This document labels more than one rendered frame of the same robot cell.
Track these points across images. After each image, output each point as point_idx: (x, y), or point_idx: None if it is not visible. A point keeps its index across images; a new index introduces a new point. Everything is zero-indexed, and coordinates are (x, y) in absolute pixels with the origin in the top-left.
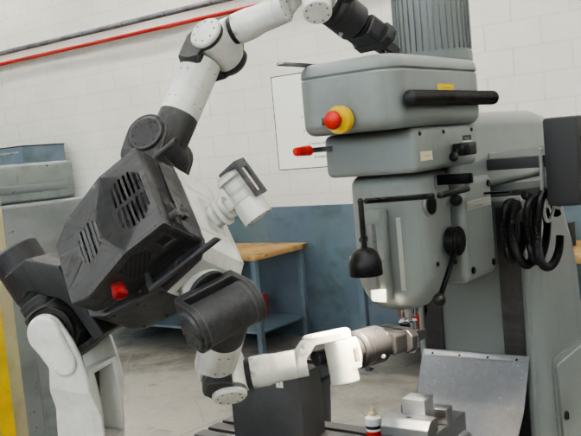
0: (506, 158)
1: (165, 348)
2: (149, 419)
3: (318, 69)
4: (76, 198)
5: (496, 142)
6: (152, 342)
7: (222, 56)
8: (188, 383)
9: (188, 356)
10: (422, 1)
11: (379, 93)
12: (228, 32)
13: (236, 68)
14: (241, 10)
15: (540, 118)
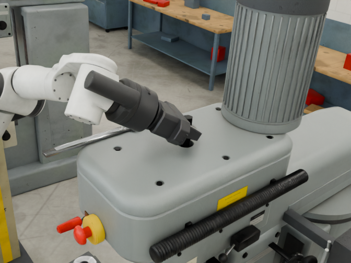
0: (300, 223)
1: (163, 63)
2: None
3: (84, 168)
4: (82, 6)
5: (304, 189)
6: (158, 56)
7: (8, 110)
8: (162, 97)
9: (171, 74)
10: (253, 68)
11: (126, 236)
12: (13, 89)
13: (30, 115)
14: (24, 72)
15: None
